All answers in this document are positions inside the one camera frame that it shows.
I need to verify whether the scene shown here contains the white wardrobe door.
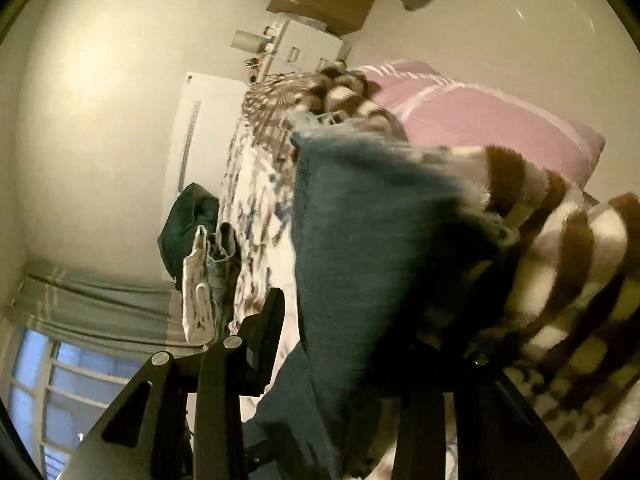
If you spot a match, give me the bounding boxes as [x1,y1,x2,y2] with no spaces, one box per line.
[176,71,257,194]

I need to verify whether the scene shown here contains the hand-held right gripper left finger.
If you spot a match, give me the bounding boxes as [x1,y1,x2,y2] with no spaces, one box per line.
[64,287,286,480]

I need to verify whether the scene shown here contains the brown white striped fleece blanket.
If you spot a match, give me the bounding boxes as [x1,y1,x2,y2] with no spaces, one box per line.
[248,62,640,453]

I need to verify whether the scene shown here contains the white cylindrical container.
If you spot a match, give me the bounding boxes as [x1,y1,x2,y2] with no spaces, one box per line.
[231,29,267,54]

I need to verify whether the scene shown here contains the blue denim pants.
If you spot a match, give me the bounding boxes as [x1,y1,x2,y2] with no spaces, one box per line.
[242,112,516,478]

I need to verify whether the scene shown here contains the light blue jeans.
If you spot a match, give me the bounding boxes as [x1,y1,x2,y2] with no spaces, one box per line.
[206,222,243,333]

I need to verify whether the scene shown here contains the dark green garment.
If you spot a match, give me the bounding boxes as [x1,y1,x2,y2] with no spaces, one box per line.
[158,183,222,291]

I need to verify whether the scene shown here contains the white cloth garment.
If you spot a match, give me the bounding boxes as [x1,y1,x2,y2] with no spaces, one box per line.
[182,225,219,345]

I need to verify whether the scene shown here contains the patterned white bed sheet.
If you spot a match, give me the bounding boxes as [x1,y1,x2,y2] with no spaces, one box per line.
[218,74,321,401]

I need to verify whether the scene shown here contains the white drawer cabinet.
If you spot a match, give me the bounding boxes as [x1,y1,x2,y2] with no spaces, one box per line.
[270,12,352,75]

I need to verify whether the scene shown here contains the grey curtain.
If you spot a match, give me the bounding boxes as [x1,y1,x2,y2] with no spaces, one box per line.
[4,259,221,356]

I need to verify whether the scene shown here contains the pink striped pillow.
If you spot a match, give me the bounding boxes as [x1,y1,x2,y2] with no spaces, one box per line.
[361,58,607,187]

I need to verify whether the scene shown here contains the window with white frame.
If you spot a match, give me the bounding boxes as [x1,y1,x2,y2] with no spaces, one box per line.
[6,326,156,476]

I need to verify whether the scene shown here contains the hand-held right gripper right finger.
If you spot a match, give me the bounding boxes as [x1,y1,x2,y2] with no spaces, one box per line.
[391,344,582,480]

